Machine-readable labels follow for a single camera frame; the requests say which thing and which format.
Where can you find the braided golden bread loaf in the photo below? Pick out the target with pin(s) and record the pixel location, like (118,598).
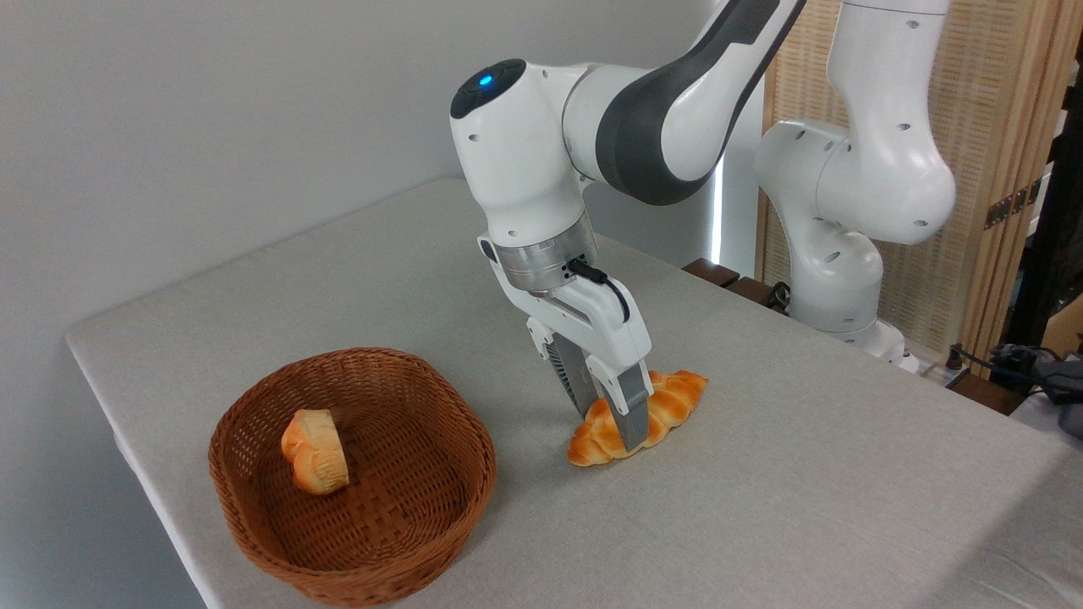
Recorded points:
(677,397)

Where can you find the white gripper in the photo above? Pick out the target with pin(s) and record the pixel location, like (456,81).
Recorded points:
(605,326)

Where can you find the dark brown wooden block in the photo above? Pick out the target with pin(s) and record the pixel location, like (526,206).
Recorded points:
(711,271)
(751,292)

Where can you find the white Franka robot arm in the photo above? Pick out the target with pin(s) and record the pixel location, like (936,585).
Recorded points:
(525,161)

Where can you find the black metal stand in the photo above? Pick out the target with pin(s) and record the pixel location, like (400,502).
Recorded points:
(1045,245)

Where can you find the brown wicker basket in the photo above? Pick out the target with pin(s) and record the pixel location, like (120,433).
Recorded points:
(406,524)

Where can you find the grey tablecloth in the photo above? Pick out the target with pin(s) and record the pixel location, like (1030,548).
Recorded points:
(761,507)

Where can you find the small golden bread roll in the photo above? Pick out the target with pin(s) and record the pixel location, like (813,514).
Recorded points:
(317,452)

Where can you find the dark metal screen hinge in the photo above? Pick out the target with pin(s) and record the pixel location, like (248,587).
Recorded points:
(1013,205)

